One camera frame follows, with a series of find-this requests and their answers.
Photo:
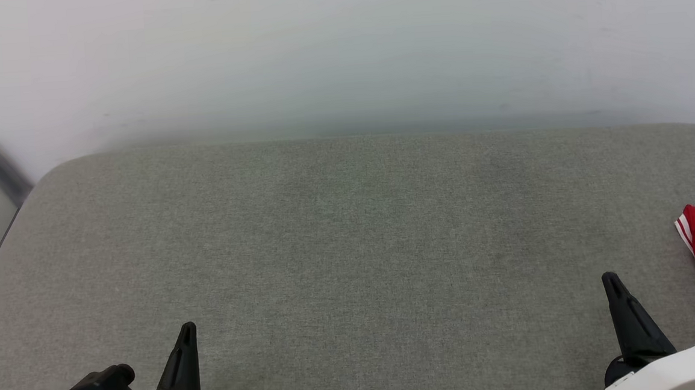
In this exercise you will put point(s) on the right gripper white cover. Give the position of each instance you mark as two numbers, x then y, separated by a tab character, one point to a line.
678	374

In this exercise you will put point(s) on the grey fabric sofa seat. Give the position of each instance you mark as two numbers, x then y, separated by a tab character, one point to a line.
352	267

